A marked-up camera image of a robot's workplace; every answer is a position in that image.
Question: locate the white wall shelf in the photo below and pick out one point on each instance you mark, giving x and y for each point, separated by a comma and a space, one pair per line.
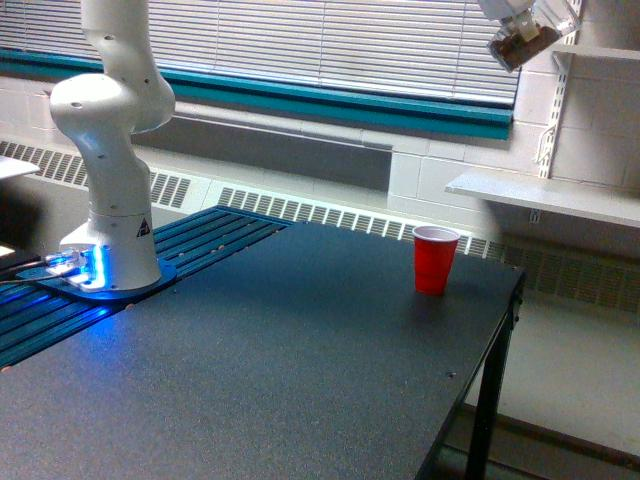
597, 52
549, 195

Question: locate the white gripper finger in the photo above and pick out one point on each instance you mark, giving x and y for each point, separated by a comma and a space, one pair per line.
527, 27

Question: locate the white shelf bracket rail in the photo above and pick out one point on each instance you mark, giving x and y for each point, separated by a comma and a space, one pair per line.
561, 54

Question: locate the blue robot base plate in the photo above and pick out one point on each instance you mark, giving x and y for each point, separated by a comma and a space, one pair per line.
60, 287

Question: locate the teal window sill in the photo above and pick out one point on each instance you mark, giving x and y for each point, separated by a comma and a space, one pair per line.
389, 112

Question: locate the white window blinds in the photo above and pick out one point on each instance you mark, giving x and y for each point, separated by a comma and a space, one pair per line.
415, 48

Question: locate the clear plastic cup with contents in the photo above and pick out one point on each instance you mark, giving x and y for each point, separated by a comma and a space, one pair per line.
555, 20

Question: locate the blue slotted mounting rails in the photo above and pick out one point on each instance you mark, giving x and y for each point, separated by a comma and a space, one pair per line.
34, 317

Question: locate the white tabletop at left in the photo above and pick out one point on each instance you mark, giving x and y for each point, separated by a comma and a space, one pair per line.
11, 168

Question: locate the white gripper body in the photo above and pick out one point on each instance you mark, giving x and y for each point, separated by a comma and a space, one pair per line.
499, 10

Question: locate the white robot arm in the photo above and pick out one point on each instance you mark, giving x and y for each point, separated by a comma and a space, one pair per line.
114, 251

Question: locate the upper white wall shelf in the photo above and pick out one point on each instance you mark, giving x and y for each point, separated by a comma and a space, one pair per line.
597, 52

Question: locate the black table leg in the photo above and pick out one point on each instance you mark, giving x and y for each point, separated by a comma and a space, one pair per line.
490, 390

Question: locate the lower white wall shelf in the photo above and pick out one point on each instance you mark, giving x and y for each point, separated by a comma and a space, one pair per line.
549, 195

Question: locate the baseboard radiator grille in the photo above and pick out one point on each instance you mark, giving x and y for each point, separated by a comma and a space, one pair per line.
559, 271

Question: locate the red plastic cup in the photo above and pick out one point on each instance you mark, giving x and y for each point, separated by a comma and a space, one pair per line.
434, 250

